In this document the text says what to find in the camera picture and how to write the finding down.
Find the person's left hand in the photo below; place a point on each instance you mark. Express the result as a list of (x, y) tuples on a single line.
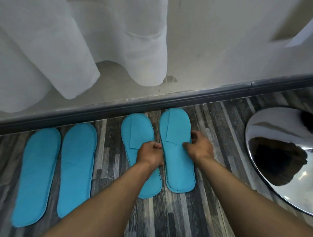
[(149, 155)]

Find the person's right hand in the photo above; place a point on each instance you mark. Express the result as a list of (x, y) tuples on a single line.
[(200, 147)]

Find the person's left thumb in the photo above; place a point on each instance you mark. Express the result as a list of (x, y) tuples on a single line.
[(157, 145)]

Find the person's right thumb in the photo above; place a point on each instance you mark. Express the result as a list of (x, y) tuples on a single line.
[(187, 145)]

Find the person's right forearm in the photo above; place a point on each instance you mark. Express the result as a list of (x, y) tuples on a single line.
[(244, 202)]

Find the person's left forearm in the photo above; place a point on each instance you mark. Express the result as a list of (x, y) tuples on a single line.
[(110, 207)]

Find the blue flat disposable slipper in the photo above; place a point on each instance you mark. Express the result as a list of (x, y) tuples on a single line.
[(77, 168), (36, 175)]

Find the round chrome furniture base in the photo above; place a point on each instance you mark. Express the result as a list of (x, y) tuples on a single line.
[(276, 156)]

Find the white sheer curtain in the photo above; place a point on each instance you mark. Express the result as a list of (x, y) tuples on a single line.
[(137, 36), (41, 53)]

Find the grey floor door rail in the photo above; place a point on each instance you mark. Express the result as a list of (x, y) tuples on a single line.
[(156, 103)]

